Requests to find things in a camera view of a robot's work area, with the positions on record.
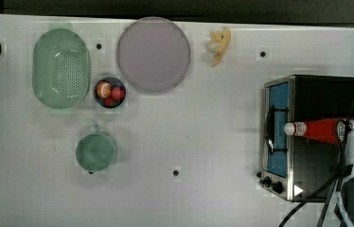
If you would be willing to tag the red ketchup bottle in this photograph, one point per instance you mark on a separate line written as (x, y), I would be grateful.
(328, 130)

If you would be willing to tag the silver black toaster oven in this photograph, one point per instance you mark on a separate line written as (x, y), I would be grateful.
(295, 167)

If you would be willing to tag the red toy strawberry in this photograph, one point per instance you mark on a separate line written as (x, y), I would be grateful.
(118, 93)

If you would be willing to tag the round grey plate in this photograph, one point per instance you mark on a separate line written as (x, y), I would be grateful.
(153, 54)

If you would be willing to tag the small red toy fruit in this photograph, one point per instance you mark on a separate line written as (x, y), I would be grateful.
(109, 102)

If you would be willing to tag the small blue fruit bowl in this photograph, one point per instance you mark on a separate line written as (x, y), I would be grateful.
(114, 82)

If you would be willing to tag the orange toy fruit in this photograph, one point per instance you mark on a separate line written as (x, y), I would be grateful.
(104, 89)

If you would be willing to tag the peeled toy banana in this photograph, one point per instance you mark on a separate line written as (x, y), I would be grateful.
(220, 40)

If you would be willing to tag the green mug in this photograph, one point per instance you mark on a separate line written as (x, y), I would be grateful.
(96, 150)

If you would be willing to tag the green oval colander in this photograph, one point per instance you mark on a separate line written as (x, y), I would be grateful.
(61, 69)

